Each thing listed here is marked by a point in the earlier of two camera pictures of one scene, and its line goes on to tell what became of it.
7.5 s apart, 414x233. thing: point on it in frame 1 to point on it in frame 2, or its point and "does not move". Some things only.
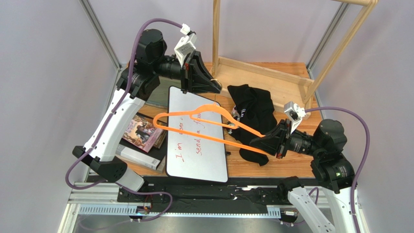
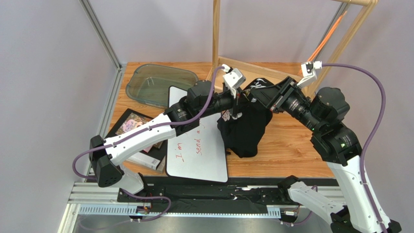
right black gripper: [284, 141] to [278, 95]
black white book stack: [144, 142] does not move
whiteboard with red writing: [190, 157] does not move
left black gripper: [195, 78] to [237, 101]
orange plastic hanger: [236, 124] to [326, 39]
